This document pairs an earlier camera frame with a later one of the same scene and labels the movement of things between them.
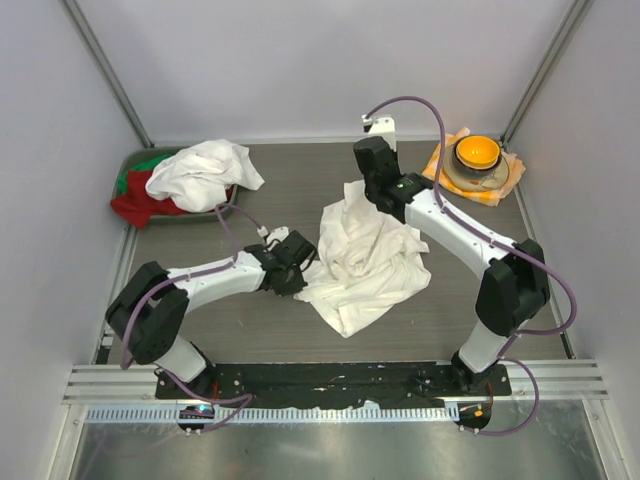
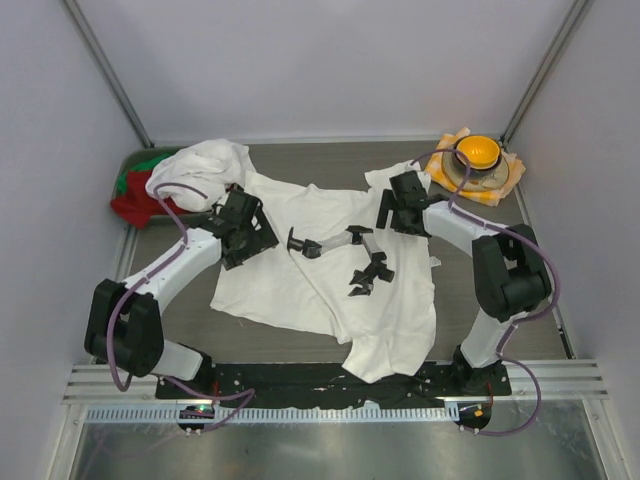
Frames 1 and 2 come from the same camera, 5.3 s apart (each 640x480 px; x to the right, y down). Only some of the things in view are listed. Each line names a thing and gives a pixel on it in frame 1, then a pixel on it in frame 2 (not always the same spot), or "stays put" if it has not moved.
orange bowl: [478, 150] stays put
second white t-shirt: [201, 178] stays put
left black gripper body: [294, 283] -> [253, 241]
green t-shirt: [148, 164] stays put
